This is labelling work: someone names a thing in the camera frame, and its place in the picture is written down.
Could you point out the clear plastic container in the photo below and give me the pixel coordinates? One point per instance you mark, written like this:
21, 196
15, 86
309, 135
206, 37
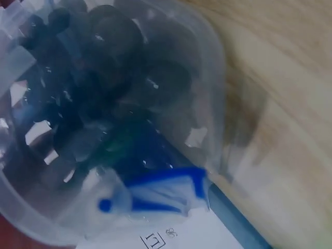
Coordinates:
181, 85

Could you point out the pile of dark round fruits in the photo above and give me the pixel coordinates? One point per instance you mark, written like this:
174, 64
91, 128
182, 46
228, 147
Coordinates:
114, 52

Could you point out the white box with blue edge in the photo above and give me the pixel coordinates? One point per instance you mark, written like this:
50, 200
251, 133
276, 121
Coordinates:
207, 228

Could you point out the person's left hand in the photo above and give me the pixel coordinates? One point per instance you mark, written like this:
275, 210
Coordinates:
15, 233

